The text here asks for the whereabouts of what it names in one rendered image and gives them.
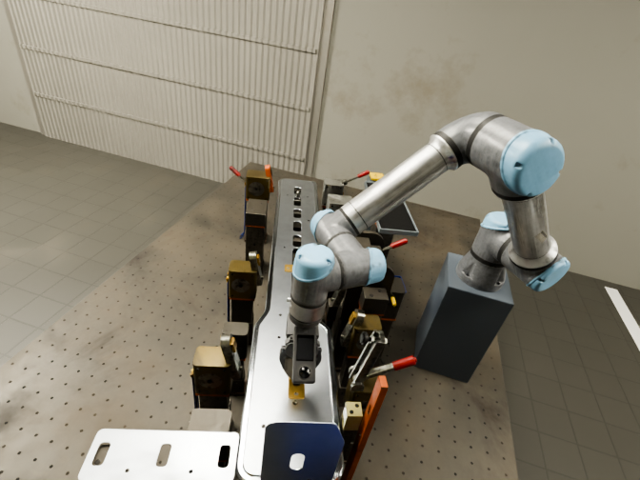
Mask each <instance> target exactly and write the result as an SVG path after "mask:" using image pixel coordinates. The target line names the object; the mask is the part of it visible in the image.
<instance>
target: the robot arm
mask: <svg viewBox="0 0 640 480"><path fill-rule="evenodd" d="M564 161H565V153H564V150H563V147H562V145H561V144H560V143H559V142H558V141H557V140H556V139H554V138H552V137H551V136H550V135H548V134H547V133H545V132H544V131H541V130H535V129H533V128H531V127H529V126H526V125H524V124H522V123H520V122H517V121H515V120H513V119H511V118H509V117H507V116H506V115H504V114H502V113H499V112H494V111H482V112H476V113H473V114H470V115H467V116H464V117H462V118H459V119H457V120H455V121H453V122H451V123H449V124H447V125H446V126H445V127H444V128H442V129H440V130H438V131H437V132H436V133H434V134H433V135H432V136H431V137H430V140H429V143H428V144H427V145H426V146H425V147H423V148H422V149H420V150H419V151H417V152H416V153H415V154H413V155H412V156H411V157H409V158H408V159H406V160H405V161H404V162H402V163H401V164H400V165H398V166H397V167H396V168H394V169H393V170H391V171H390V172H388V173H387V174H386V175H384V176H383V177H382V178H380V179H379V180H377V181H376V182H375V183H373V184H372V185H371V186H369V187H368V188H367V189H365V190H363V191H362V192H361V193H359V194H358V195H357V196H355V197H354V198H353V199H351V200H350V201H349V202H348V203H347V204H345V205H344V206H343V207H341V208H340V209H339V210H337V211H333V210H321V211H319V212H317V213H316V214H315V215H314V216H313V218H312V219H311V222H310V229H311V232H312V234H313V236H314V238H315V240H316V242H317V243H318V244H319V245H315V244H307V245H305V246H303V247H301V248H300V249H299V250H298V251H297V252H296V255H295V258H294V264H293V267H292V281H291V290H290V298H289V297H288V298H287V302H289V303H290V307H289V310H290V312H289V313H288V320H287V327H286V336H287V339H286V340H285V345H286V346H283V345H282V347H281V349H280V352H279V361H280V364H281V366H282V369H283V370H284V372H285V374H286V375H287V376H288V378H289V379H291V380H292V383H293V384H314V383H315V373H316V368H317V367H318V365H319V364H320V362H321V359H322V354H321V352H322V348H320V342H319V341H318V340H317V339H318V337H319V326H318V325H319V324H320V322H321V321H322V316H323V315H324V312H325V307H326V303H327V297H328V292H330V291H336V290H344V289H350V288H355V287H360V286H367V285H369V284H373V283H377V282H380V281H382V280H383V279H384V277H385V275H386V271H387V264H386V259H385V256H384V254H383V253H382V251H380V250H379V249H377V248H366V249H364V248H363V247H362V246H361V244H360V243H359V242H358V241H357V239H356V238H355V237H356V236H357V235H359V234H360V233H361V232H363V231H364V230H366V229H367V228H368V227H370V226H371V225H373V224H374V223H375V222H377V221H378V220H379V219H381V218H382V217H384V216H385V215H386V214H388V213H389V212H391V211H392V210H394V209H395V208H396V207H398V206H399V205H401V204H402V203H403V202H405V201H406V200H407V199H409V198H410V197H412V196H413V195H414V194H415V193H416V192H418V191H420V190H421V189H422V188H424V187H425V186H426V185H428V184H429V183H430V182H432V181H433V180H434V179H436V178H437V177H439V176H440V175H441V174H443V173H444V172H446V171H447V170H457V169H458V168H459V167H461V166H462V165H465V164H472V165H473V166H475V167H476V168H478V169H480V170H481V171H482V172H484V173H485V174H486V175H487V176H488V178H489V180H490V187H491V190H492V192H493V193H494V194H495V195H496V196H497V197H498V198H500V199H502V202H503V206H504V211H505V212H502V211H495V212H491V213H489V214H487V216H486V217H485V219H484V221H483V223H481V227H480V229H479V231H478V233H477V235H476V237H475V239H474V242H473V244H472V246H471V248H470V251H469V252H468V253H467V254H466V255H465V256H464V257H463V258H462V259H461V260H460V261H459V262H458V264H457V266H456V273H457V275H458V277H459V278H460V279H461V280H462V281H463V282H464V283H466V284H467V285H469V286H470V287H472V288H474V289H477V290H481V291H487V292H494V291H498V290H500V289H501V288H502V286H503V285H504V283H505V278H506V269H508V270H509V271H511V272H512V273H513V274H514V275H515V276H517V277H518V278H519V279H520V280H521V281H523V282H524V283H525V284H526V286H527V287H530V288H531V289H532V290H534V291H542V290H546V289H548V288H549V287H551V286H552V285H554V284H555V283H556V282H558V281H559V280H560V279H561V278H562V277H563V276H564V275H565V274H566V272H567V271H568V270H569V268H570V262H569V261H568V260H567V259H566V257H563V256H562V255H560V254H559V253H558V246H557V243H556V241H555V240H554V239H553V238H552V237H551V236H550V231H549V222H548V214H547V205H546V197H545V191H546V190H548V189H549V188H550V187H551V186H552V185H553V184H554V182H555V181H556V180H557V178H558V177H559V175H560V173H559V171H560V170H561V169H562V168H563V166H564Z"/></svg>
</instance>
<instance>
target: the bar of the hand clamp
mask: <svg viewBox="0 0 640 480"><path fill-rule="evenodd" d="M360 343H361V345H364V346H365V345H366V344H367V345H366V346H365V347H364V349H363V351H362V353H361V355H360V356H359V358H358V360H357V362H356V364H355V366H354V367H353V369H352V371H351V373H350V376H349V378H351V377H352V376H353V375H354V374H355V373H357V374H356V376H355V378H354V380H353V382H352V383H354V382H361V383H364V381H365V379H366V377H367V376H368V374H369V372H370V370H371V368H372V367H373V365H374V363H375V362H376V360H377V358H378V356H379V355H380V353H381V351H382V350H383V348H384V347H385V346H386V345H389V344H390V340H387V338H386V337H385V335H384V332H383V331H382V330H374V331H373V333H372V334H371V336H370V337H369V335H368V333H367V332H366V331H363V332H362V333H361V334H360Z"/></svg>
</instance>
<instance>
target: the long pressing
mask: <svg viewBox="0 0 640 480"><path fill-rule="evenodd" d="M295 188H298V189H301V194H300V197H296V196H295V194H294V189H295ZM294 198H299V199H301V206H295V205H294ZM294 210H300V211H301V218H295V217H293V216H294ZM317 212H319V208H318V195H317V184H316V183H315V182H314V181H307V180H297V179H289V178H283V179H280V180H279V182H278V191H277V199H276V209H275V217H274V227H273V236H272V245H271V254H270V271H269V280H268V289H267V298H266V307H265V311H264V313H263V314H262V316H261V317H260V318H259V320H258V321H257V323H256V324H255V326H254V329H253V336H252V343H251V350H250V363H249V371H248V378H247V385H246V393H245V400H244V408H243V414H242V422H241V429H240V436H239V444H238V451H237V458H236V473H237V476H238V477H239V479H240V480H260V474H261V465H262V455H263V446H264V436H265V429H262V428H261V426H262V425H267V424H269V423H271V422H275V421H294V422H325V423H335V424H337V426H338V428H339V430H340V432H341V425H340V414H339V404H338V392H337V382H336V371H335V361H334V350H333V340H332V332H331V329H330V327H329V326H327V325H326V324H325V323H323V322H322V321H321V322H320V324H319V325H318V326H319V337H318V339H317V340H318V341H319V342H320V348H322V352H321V354H322V359H321V362H320V364H319V365H318V367H317V368H316V373H315V383H314V384H305V398H304V399H289V398H288V394H289V378H288V376H287V375H286V374H285V372H284V370H283V369H282V366H281V364H280V361H279V352H280V349H281V347H282V345H283V346H286V345H285V340H286V339H287V336H286V327H287V320H288V313H289V312H290V310H289V307H290V303H289V302H287V298H288V297H289V298H290V290H291V281H292V272H286V271H285V265H286V264H287V265H292V252H293V250H299V249H300V248H301V247H303V246H305V245H307V244H315V245H319V244H318V243H317V242H316V240H315V238H314V236H313V234H312V232H311V229H310V222H311V219H312V218H313V216H314V215H315V214H316V213H317ZM308 220H309V221H308ZM294 222H298V223H301V231H294V230H293V223H294ZM293 236H300V237H301V247H295V246H294V245H293ZM279 314H282V316H279ZM278 336H280V337H281V338H280V339H279V338H277V337H278ZM294 400H296V401H297V403H298V404H297V405H293V404H292V402H293V401H294ZM304 458H305V456H304V455H303V454H294V455H293V456H292V457H291V460H290V467H291V468H292V469H300V468H302V466H303V463H304ZM343 471H344V456H343V450H342V452H341V455H340V458H339V461H338V464H337V467H336V470H335V473H334V475H333V478H332V480H340V478H341V476H342V474H343Z"/></svg>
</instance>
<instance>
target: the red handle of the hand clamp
mask: <svg viewBox="0 0 640 480"><path fill-rule="evenodd" d="M416 362H417V359H416V357H413V355H412V356H408V357H405V358H402V359H399V360H396V361H393V362H392V363H389V364H387V365H384V366H381V367H378V368H375V369H372V370H370V372H369V374H368V376H367V377H366V379H365V380H367V379H370V378H373V377H376V376H378V375H382V374H385V373H388V372H392V371H397V370H402V369H405V368H408V367H411V366H414V365H416Z"/></svg>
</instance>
